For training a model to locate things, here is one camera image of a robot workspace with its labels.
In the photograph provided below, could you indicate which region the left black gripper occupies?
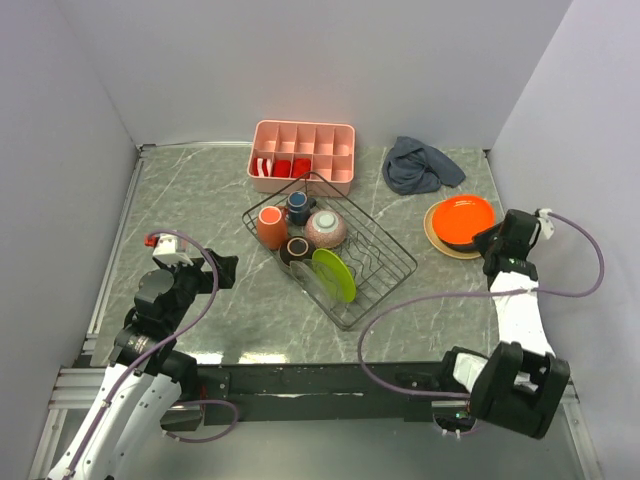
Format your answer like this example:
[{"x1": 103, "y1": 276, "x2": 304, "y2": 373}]
[{"x1": 158, "y1": 246, "x2": 237, "y2": 329}]

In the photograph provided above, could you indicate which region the black plate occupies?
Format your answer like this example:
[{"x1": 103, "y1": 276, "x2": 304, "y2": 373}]
[{"x1": 432, "y1": 233, "x2": 478, "y2": 253}]

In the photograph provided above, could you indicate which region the orange plate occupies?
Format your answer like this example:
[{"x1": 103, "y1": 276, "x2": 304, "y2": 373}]
[{"x1": 432, "y1": 194, "x2": 496, "y2": 243}]

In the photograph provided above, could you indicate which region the tan wooden plate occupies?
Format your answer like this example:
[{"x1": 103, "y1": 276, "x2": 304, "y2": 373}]
[{"x1": 423, "y1": 202, "x2": 481, "y2": 260}]

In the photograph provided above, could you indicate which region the clear glass plate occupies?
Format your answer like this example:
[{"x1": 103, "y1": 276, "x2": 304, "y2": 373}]
[
  {"x1": 289, "y1": 260, "x2": 323, "y2": 296},
  {"x1": 302, "y1": 260, "x2": 340, "y2": 309}
]

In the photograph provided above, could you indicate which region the lime green plate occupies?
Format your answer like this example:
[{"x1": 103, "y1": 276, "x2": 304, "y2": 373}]
[{"x1": 312, "y1": 248, "x2": 357, "y2": 303}]

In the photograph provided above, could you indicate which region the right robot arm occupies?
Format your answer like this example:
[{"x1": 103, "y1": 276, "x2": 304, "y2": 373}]
[{"x1": 437, "y1": 209, "x2": 570, "y2": 439}]

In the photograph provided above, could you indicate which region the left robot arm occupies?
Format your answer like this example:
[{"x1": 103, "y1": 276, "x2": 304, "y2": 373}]
[{"x1": 48, "y1": 247, "x2": 239, "y2": 479}]

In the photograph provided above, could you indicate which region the orange mug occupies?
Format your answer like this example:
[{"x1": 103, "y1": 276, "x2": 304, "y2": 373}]
[{"x1": 256, "y1": 206, "x2": 288, "y2": 250}]

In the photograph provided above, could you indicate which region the black bowl gold rim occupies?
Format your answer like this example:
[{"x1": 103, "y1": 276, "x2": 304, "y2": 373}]
[{"x1": 278, "y1": 236, "x2": 316, "y2": 266}]

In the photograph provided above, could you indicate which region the dark blue cup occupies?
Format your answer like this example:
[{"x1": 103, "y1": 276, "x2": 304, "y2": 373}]
[{"x1": 286, "y1": 191, "x2": 317, "y2": 227}]

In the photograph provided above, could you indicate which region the grey crumpled cloth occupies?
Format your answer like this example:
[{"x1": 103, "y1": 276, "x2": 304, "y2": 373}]
[{"x1": 382, "y1": 136, "x2": 466, "y2": 195}]

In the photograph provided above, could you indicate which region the pink patterned bowl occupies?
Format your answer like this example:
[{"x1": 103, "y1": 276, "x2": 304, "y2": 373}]
[{"x1": 304, "y1": 210, "x2": 347, "y2": 249}]

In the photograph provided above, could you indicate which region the red white striped roll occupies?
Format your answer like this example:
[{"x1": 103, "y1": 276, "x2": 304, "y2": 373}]
[{"x1": 252, "y1": 157, "x2": 274, "y2": 178}]

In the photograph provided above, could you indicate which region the red roll middle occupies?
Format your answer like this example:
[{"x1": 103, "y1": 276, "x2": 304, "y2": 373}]
[{"x1": 272, "y1": 160, "x2": 292, "y2": 178}]

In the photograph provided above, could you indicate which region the red roll right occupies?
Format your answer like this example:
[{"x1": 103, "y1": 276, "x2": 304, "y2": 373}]
[{"x1": 291, "y1": 158, "x2": 311, "y2": 178}]

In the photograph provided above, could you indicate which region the pink compartment organizer box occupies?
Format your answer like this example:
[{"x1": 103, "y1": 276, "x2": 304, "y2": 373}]
[{"x1": 247, "y1": 120, "x2": 355, "y2": 197}]

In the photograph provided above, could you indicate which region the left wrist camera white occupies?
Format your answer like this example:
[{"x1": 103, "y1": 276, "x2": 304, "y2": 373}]
[{"x1": 144, "y1": 233, "x2": 193, "y2": 268}]

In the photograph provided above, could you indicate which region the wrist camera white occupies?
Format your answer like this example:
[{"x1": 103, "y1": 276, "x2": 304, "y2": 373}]
[
  {"x1": 144, "y1": 233, "x2": 193, "y2": 268},
  {"x1": 535, "y1": 208, "x2": 555, "y2": 240}
]

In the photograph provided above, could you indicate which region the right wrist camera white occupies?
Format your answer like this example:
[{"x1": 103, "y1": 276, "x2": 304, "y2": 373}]
[{"x1": 535, "y1": 208, "x2": 555, "y2": 240}]

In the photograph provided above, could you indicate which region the black wire dish rack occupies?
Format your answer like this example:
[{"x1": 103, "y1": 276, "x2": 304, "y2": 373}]
[{"x1": 242, "y1": 190, "x2": 417, "y2": 331}]

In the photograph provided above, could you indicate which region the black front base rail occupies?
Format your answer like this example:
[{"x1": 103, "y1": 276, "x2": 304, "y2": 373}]
[{"x1": 198, "y1": 363, "x2": 469, "y2": 422}]

